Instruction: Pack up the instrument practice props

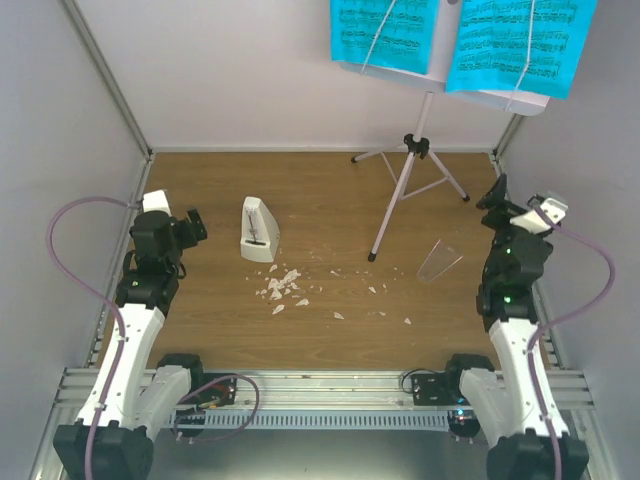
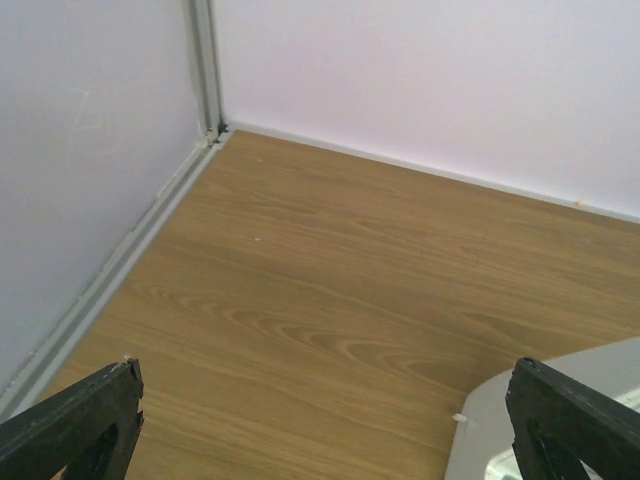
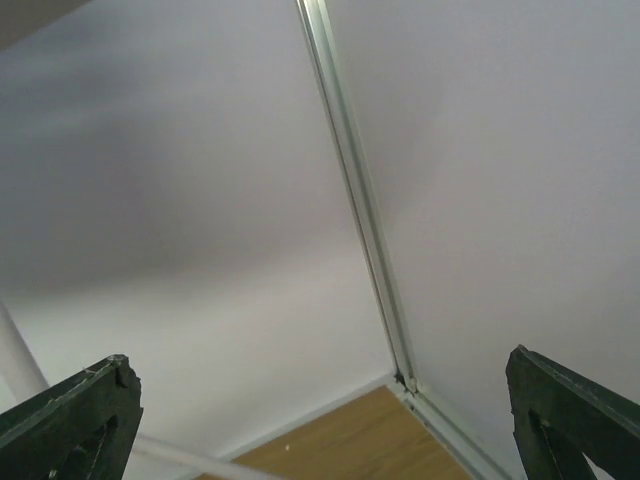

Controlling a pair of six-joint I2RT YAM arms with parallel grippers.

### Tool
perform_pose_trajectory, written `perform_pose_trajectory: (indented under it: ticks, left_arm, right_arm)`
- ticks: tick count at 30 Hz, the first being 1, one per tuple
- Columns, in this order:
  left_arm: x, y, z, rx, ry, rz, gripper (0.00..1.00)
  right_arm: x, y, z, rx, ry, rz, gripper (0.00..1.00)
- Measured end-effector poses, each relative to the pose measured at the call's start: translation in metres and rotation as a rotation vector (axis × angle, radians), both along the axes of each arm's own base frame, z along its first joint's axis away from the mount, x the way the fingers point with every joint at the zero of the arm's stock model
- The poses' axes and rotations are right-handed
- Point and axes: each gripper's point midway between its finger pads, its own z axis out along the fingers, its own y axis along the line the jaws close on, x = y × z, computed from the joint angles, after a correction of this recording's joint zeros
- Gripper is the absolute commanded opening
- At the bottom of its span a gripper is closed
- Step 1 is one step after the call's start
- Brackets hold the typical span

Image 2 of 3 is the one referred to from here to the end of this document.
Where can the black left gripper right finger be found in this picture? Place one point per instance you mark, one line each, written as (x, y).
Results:
(563, 428)

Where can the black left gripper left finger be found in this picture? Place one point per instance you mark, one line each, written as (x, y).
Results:
(88, 430)

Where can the white metronome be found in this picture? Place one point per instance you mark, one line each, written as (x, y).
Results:
(482, 445)

